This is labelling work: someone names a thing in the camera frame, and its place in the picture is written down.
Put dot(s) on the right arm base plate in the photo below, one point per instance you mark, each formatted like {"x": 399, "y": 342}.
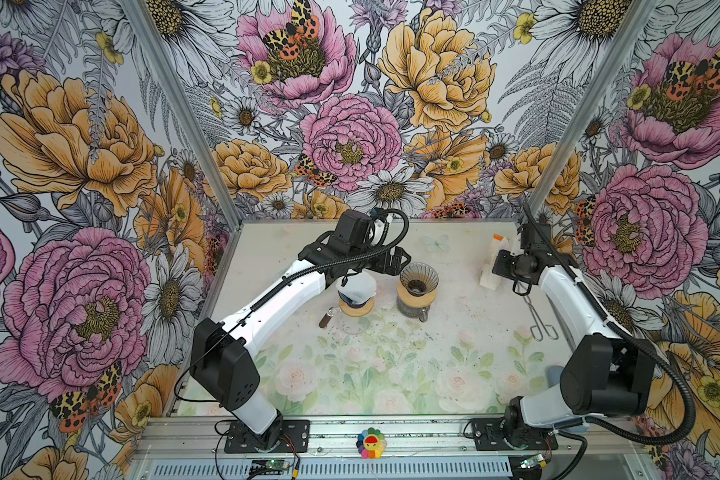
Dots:
{"x": 492, "y": 434}

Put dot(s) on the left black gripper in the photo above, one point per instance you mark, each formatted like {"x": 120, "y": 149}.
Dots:
{"x": 394, "y": 268}

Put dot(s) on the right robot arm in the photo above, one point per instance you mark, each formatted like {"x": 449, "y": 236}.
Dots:
{"x": 607, "y": 374}

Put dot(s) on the blue glass dripper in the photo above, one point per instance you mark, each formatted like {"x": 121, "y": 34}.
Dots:
{"x": 355, "y": 300}

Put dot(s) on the white paper coffee filter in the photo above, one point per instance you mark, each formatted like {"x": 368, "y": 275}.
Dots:
{"x": 360, "y": 283}

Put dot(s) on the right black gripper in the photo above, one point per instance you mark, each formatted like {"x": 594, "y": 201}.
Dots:
{"x": 499, "y": 267}

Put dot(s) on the metal tongs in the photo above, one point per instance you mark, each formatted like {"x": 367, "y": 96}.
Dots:
{"x": 540, "y": 330}

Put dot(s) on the green circuit board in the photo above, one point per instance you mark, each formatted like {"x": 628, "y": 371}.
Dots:
{"x": 269, "y": 467}

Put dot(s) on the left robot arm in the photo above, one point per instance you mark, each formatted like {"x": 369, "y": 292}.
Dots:
{"x": 223, "y": 352}

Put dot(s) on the clear glass carafe wooden handle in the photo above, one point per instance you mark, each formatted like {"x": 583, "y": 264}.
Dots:
{"x": 334, "y": 318}

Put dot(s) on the orange white coffee bag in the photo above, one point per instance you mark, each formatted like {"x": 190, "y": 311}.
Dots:
{"x": 488, "y": 279}

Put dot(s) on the grey ribbed glass pitcher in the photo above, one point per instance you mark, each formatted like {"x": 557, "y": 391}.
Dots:
{"x": 421, "y": 313}

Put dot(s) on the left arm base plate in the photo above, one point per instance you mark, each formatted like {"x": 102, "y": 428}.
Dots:
{"x": 285, "y": 436}

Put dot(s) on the grey glass dripper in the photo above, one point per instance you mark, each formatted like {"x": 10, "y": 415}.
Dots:
{"x": 419, "y": 279}

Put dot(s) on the colourful flower toy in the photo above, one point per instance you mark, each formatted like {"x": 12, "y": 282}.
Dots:
{"x": 371, "y": 443}

